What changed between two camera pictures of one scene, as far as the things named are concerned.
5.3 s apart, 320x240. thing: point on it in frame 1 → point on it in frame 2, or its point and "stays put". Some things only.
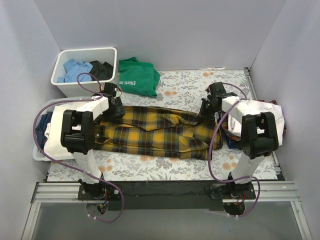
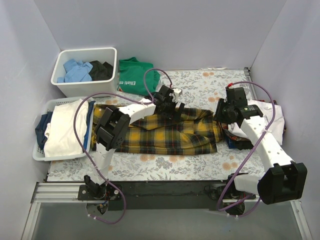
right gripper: (206, 109) → (219, 115)
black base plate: (167, 195) stays put
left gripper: (117, 110) → (171, 107)
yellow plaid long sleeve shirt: (159, 131) stays put
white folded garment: (52, 144) stays put
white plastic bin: (70, 89) stays put
